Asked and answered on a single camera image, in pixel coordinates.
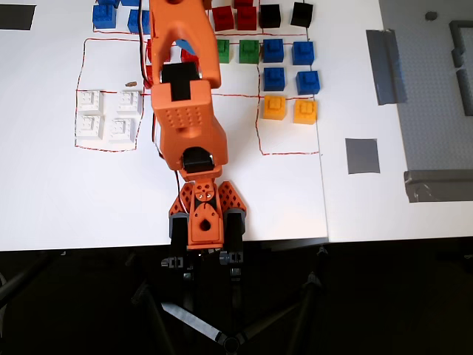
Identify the grey black table clamp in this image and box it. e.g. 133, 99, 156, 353
218, 209, 247, 282
160, 213, 189, 280

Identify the wrinkled grey tape strip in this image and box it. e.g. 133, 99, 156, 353
403, 169, 473, 203

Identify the long grey tape strip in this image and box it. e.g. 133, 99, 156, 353
365, 28, 409, 107

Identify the grey lego bar piece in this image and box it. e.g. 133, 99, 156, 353
456, 68, 473, 118

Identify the square grey tape marker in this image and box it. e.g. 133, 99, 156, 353
345, 138, 381, 175

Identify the black tape patch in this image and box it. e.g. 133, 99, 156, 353
0, 4, 37, 30

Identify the yellow stepped lego block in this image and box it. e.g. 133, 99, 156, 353
262, 95, 287, 121
293, 98, 318, 125

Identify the green stepped lego block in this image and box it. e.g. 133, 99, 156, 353
216, 38, 231, 64
239, 38, 262, 64

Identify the black stepped lego block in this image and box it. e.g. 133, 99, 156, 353
258, 4, 282, 29
290, 1, 314, 28

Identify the black red arm cable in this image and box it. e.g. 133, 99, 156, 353
135, 0, 153, 92

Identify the grey lego frame piece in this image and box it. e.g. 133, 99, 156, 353
449, 20, 473, 68

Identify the grey lego baseplate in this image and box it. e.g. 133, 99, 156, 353
378, 0, 473, 182

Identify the white stepped lego block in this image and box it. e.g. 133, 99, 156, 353
107, 117, 137, 144
76, 89, 105, 115
75, 113, 104, 141
116, 90, 143, 115

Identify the black camera tripod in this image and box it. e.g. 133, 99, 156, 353
129, 247, 330, 355

